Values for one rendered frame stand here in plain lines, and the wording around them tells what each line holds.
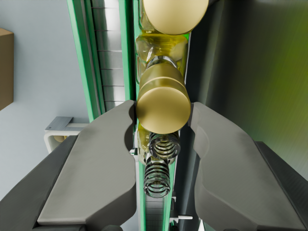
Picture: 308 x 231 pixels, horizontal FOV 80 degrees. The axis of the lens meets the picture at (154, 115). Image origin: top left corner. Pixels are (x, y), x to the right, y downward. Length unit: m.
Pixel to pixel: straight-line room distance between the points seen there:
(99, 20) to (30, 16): 0.25
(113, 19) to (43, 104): 0.40
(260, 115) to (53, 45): 0.52
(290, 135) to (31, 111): 0.69
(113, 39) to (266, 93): 0.29
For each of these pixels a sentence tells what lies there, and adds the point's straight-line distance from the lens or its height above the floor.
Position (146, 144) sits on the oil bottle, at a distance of 0.24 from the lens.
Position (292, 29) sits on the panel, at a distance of 0.23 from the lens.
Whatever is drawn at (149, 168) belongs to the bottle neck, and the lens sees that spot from 0.22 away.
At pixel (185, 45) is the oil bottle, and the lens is 0.20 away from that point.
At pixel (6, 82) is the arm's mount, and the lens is 0.68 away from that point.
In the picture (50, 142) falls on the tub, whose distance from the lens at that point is 0.66.
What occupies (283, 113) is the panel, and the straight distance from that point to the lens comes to 0.22.
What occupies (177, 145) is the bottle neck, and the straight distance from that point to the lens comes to 0.17.
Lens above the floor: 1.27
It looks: 59 degrees down
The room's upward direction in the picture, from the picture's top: 178 degrees counter-clockwise
